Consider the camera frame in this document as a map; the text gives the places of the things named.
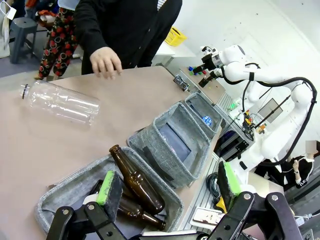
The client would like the brown glass beer bottle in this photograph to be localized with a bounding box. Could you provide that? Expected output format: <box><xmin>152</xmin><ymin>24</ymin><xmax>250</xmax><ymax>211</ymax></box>
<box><xmin>116</xmin><ymin>197</ymin><xmax>167</xmax><ymax>231</ymax></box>
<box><xmin>108</xmin><ymin>144</ymin><xmax>166</xmax><ymax>216</ymax></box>

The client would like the person in red floral trousers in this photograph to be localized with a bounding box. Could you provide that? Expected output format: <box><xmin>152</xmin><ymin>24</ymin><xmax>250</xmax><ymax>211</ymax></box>
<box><xmin>34</xmin><ymin>6</ymin><xmax>79</xmax><ymax>81</ymax></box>

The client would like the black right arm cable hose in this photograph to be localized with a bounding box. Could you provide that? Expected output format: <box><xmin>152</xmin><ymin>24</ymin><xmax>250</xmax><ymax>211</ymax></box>
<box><xmin>219</xmin><ymin>62</ymin><xmax>319</xmax><ymax>168</ymax></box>

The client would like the flat white handheld device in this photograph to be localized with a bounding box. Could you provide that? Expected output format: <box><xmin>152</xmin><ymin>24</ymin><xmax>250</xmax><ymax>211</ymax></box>
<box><xmin>189</xmin><ymin>206</ymin><xmax>226</xmax><ymax>227</ymax></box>

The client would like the person right hand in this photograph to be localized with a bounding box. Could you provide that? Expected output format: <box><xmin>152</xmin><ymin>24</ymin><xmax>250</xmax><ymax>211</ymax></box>
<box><xmin>89</xmin><ymin>46</ymin><xmax>124</xmax><ymax>81</ymax></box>

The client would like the coiled dark cable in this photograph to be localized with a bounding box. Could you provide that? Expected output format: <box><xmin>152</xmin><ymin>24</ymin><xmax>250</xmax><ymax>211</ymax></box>
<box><xmin>205</xmin><ymin>171</ymin><xmax>222</xmax><ymax>201</ymax></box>

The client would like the grey fabric basket labelled Can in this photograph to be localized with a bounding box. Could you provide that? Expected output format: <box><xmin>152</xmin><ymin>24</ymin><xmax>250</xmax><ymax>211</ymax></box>
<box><xmin>184</xmin><ymin>91</ymin><xmax>224</xmax><ymax>140</ymax></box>

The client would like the white tote bag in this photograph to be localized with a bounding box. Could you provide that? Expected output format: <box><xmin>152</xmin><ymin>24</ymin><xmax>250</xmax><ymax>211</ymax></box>
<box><xmin>0</xmin><ymin>0</ymin><xmax>17</xmax><ymax>59</ymax></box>

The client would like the person right forearm black sleeve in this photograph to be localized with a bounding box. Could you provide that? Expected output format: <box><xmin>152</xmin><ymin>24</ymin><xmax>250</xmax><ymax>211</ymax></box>
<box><xmin>73</xmin><ymin>9</ymin><xmax>119</xmax><ymax>55</ymax></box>

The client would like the grey fabric basket labelled Bottle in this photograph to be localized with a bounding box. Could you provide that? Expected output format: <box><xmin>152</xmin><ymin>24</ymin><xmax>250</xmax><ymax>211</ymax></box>
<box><xmin>34</xmin><ymin>146</ymin><xmax>185</xmax><ymax>236</ymax></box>

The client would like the small crumpled clear bottle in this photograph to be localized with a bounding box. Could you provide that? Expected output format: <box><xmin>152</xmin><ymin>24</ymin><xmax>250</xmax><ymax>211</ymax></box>
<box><xmin>173</xmin><ymin>74</ymin><xmax>191</xmax><ymax>92</ymax></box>

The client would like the person in black cardigan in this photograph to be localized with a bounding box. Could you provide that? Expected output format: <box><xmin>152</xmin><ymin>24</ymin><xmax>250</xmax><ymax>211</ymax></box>
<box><xmin>73</xmin><ymin>0</ymin><xmax>184</xmax><ymax>76</ymax></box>

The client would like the white side table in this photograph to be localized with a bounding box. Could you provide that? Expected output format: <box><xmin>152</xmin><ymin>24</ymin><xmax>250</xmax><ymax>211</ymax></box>
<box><xmin>150</xmin><ymin>40</ymin><xmax>197</xmax><ymax>67</ymax></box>

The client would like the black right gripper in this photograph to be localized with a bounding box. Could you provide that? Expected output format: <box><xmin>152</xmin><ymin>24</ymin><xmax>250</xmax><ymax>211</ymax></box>
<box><xmin>191</xmin><ymin>53</ymin><xmax>223</xmax><ymax>89</ymax></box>

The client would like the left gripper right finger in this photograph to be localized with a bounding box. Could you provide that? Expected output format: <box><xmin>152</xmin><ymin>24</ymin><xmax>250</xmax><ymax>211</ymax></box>
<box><xmin>207</xmin><ymin>161</ymin><xmax>305</xmax><ymax>240</ymax></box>

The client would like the yellow bin with black print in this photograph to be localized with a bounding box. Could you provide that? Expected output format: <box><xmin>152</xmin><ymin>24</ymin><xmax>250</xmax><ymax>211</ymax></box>
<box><xmin>164</xmin><ymin>26</ymin><xmax>188</xmax><ymax>47</ymax></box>

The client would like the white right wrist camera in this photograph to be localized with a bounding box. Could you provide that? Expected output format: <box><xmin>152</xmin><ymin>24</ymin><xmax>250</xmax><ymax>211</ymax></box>
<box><xmin>200</xmin><ymin>45</ymin><xmax>219</xmax><ymax>55</ymax></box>

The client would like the grey fabric basket labelled Plastic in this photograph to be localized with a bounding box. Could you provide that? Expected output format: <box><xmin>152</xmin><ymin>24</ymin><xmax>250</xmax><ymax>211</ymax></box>
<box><xmin>126</xmin><ymin>100</ymin><xmax>211</xmax><ymax>190</ymax></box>

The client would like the black controller box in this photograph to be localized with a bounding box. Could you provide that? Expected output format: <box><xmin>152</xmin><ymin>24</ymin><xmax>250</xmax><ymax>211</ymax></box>
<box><xmin>219</xmin><ymin>129</ymin><xmax>251</xmax><ymax>163</ymax></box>

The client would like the large clear plastic bottle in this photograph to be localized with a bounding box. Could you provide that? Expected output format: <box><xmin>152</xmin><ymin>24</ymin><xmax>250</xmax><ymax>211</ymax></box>
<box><xmin>19</xmin><ymin>79</ymin><xmax>101</xmax><ymax>126</ymax></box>

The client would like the grey plastic stool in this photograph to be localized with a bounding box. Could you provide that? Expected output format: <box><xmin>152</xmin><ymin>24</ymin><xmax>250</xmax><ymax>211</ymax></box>
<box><xmin>9</xmin><ymin>16</ymin><xmax>39</xmax><ymax>65</ymax></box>

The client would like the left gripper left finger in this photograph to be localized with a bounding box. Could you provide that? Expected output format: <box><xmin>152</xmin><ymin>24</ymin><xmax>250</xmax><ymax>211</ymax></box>
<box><xmin>46</xmin><ymin>170</ymin><xmax>126</xmax><ymax>240</ymax></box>

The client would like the blue white can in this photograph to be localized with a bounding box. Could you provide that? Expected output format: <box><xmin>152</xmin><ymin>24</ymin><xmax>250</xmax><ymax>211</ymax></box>
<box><xmin>200</xmin><ymin>114</ymin><xmax>214</xmax><ymax>127</ymax></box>

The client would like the seated person in black jacket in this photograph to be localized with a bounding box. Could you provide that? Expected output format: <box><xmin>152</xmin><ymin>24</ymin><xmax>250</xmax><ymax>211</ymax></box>
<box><xmin>254</xmin><ymin>139</ymin><xmax>320</xmax><ymax>190</ymax></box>

